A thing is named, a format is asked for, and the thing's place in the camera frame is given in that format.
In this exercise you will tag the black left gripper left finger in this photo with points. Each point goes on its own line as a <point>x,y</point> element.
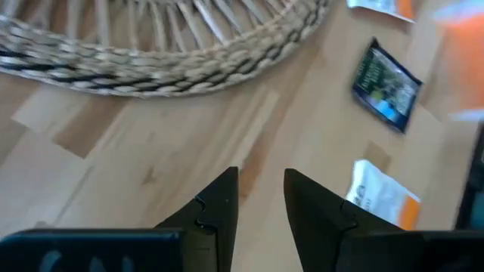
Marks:
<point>215,211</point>

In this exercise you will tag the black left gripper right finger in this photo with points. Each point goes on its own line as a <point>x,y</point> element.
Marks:
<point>314,215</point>

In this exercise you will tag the white tea packet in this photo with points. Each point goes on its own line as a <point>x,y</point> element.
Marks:
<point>374,192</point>

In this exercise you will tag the black tea packet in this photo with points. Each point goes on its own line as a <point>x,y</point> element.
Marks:
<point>385,83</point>

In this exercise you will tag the round woven straw placemat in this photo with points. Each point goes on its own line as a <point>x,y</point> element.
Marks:
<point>151,72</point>

